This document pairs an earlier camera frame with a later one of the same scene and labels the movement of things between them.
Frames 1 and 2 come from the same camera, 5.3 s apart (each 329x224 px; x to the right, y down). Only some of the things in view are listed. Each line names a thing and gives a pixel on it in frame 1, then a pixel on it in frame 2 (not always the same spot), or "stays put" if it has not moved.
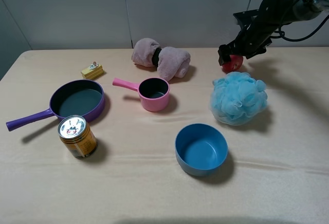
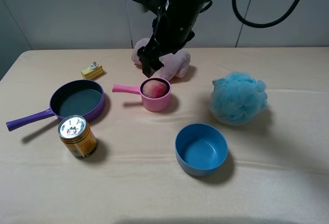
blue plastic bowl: (201, 150) stays put
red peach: (235, 62) -> (154, 89)
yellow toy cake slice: (94, 71) stays put
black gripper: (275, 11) -> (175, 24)
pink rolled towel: (171, 62) stays put
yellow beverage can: (77, 137) stays put
